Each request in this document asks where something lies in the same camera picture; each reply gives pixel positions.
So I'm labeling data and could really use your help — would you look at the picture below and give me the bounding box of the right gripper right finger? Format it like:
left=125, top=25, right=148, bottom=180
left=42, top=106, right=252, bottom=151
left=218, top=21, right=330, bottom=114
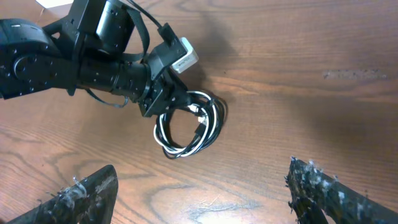
left=285, top=157, right=397, bottom=223

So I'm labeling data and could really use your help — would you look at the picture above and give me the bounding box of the black cable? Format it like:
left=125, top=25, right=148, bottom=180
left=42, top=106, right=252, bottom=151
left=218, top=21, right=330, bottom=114
left=155, top=90, right=229, bottom=160

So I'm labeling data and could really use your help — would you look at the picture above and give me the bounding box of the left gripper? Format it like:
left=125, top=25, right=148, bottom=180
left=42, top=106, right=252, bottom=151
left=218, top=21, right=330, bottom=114
left=138, top=42, right=193, bottom=117

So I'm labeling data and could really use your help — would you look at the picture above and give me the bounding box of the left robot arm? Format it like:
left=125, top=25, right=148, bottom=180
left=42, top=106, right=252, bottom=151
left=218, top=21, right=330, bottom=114
left=1, top=1, right=193, bottom=117

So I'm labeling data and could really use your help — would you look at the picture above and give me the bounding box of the left camera cable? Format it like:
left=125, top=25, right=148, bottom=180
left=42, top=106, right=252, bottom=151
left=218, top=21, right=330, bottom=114
left=126, top=0, right=178, bottom=44

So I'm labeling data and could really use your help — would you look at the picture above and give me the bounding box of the white cable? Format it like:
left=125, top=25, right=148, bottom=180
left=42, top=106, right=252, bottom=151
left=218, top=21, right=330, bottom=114
left=152, top=90, right=218, bottom=157

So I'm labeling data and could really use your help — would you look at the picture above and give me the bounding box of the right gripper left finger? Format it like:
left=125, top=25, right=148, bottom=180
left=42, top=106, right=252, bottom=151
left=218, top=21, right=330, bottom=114
left=10, top=164, right=118, bottom=224

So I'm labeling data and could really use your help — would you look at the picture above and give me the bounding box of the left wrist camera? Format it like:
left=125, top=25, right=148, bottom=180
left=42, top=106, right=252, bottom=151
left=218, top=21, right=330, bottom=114
left=170, top=37, right=199, bottom=74

